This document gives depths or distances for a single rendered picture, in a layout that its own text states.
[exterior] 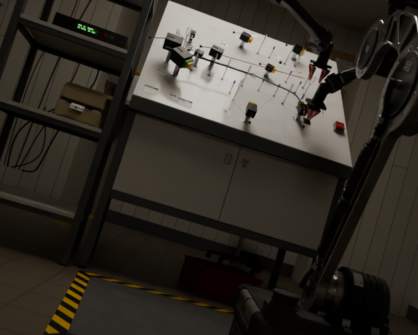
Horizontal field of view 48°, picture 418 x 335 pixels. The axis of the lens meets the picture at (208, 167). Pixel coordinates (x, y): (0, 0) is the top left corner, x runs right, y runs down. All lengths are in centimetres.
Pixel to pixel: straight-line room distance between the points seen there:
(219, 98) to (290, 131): 41
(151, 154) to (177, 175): 16
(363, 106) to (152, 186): 276
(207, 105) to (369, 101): 249
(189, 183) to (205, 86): 54
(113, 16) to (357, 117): 236
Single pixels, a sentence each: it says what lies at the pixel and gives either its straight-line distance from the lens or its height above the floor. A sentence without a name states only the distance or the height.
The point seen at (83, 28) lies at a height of 109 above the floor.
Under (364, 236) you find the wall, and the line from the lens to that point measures 458.
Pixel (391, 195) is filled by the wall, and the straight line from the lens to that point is 467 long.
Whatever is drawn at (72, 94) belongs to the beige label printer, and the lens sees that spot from 240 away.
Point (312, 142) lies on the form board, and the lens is 255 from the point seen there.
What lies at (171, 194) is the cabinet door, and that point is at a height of 46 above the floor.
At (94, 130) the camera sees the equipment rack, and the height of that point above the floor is 64.
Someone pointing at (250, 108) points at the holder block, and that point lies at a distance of 238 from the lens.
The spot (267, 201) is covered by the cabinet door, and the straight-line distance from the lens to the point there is 244.
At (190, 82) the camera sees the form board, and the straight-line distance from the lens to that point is 255.
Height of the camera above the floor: 48
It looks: 4 degrees up
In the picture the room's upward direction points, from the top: 17 degrees clockwise
